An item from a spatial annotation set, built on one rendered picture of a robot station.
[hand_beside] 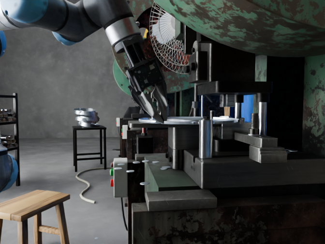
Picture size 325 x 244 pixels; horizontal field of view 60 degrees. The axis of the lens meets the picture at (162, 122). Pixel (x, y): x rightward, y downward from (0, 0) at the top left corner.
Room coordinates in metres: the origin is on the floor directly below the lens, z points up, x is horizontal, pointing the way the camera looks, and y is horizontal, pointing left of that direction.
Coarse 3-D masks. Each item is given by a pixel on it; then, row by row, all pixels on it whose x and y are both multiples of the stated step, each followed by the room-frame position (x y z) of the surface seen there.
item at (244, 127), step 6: (222, 126) 0.76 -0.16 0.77; (228, 126) 0.76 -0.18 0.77; (234, 126) 0.77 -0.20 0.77; (240, 126) 0.77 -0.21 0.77; (246, 126) 0.77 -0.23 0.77; (216, 132) 0.81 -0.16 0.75; (222, 132) 0.76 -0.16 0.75; (228, 132) 0.76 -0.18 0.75; (234, 132) 0.77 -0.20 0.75; (222, 138) 0.76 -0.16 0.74; (228, 138) 0.76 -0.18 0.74; (234, 138) 0.77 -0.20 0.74
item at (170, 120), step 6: (144, 120) 0.75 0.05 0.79; (150, 120) 0.84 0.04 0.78; (168, 120) 0.80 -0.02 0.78; (174, 120) 0.78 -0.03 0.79; (180, 120) 0.77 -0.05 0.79; (186, 120) 0.76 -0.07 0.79; (192, 120) 0.76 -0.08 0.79; (198, 120) 0.77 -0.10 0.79; (216, 120) 0.84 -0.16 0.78; (222, 120) 0.84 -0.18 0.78; (228, 120) 0.84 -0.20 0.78; (234, 120) 0.84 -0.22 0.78
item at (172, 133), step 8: (168, 128) 0.85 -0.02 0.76; (176, 128) 0.77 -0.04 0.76; (184, 128) 0.77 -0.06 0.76; (192, 128) 0.77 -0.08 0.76; (168, 136) 0.85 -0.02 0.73; (176, 136) 0.77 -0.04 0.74; (184, 136) 0.77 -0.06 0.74; (192, 136) 0.78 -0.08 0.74; (168, 144) 0.85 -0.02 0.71; (176, 144) 0.77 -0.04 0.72; (184, 144) 0.77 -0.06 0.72; (192, 144) 0.77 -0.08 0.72; (168, 152) 0.84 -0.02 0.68; (176, 152) 0.77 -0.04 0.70; (168, 160) 0.85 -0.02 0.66; (176, 160) 0.77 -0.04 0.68; (176, 168) 0.77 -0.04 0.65
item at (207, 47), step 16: (192, 48) 0.87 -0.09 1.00; (208, 48) 0.77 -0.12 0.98; (224, 48) 0.76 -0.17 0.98; (192, 64) 0.79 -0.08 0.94; (208, 64) 0.77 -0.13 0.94; (224, 64) 0.76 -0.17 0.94; (240, 64) 0.77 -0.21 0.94; (192, 80) 0.82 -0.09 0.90; (208, 80) 0.77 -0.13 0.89; (224, 80) 0.76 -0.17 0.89; (240, 80) 0.77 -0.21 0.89
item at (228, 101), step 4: (220, 96) 0.85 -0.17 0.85; (224, 96) 0.83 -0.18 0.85; (228, 96) 0.82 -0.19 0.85; (232, 96) 0.82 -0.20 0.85; (220, 100) 0.85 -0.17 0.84; (224, 100) 0.83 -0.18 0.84; (228, 100) 0.82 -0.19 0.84; (232, 100) 0.82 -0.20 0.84; (220, 104) 0.85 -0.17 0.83; (224, 104) 0.83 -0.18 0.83; (228, 104) 0.82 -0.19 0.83; (232, 104) 0.82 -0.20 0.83
